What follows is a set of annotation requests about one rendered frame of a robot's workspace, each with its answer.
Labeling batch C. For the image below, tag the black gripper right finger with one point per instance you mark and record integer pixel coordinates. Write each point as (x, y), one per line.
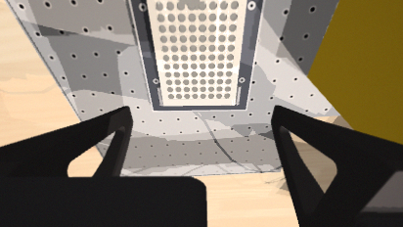
(369, 177)

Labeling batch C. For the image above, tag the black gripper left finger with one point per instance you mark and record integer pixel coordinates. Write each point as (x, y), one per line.
(49, 154)

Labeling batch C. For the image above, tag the grey perforated base plate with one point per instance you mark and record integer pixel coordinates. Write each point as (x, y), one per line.
(91, 50)

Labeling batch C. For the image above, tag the white well plate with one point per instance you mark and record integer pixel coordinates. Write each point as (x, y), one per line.
(188, 78)

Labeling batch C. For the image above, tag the yellow open-top bin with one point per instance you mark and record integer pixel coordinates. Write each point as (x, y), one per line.
(359, 66)

